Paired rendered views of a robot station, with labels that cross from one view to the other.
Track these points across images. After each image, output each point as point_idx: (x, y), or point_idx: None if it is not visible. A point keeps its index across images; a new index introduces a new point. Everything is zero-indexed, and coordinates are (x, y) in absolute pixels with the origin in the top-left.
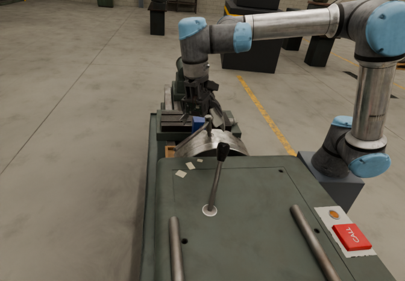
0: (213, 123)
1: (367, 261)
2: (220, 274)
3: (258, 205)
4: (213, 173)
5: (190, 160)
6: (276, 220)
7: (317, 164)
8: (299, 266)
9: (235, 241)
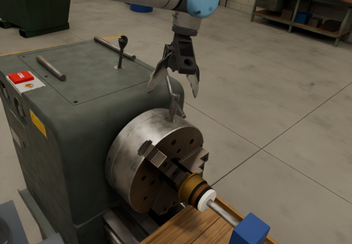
0: (153, 70)
1: (14, 73)
2: (99, 54)
3: (89, 76)
4: (132, 82)
5: (157, 85)
6: (75, 73)
7: (4, 220)
8: (59, 63)
9: (97, 62)
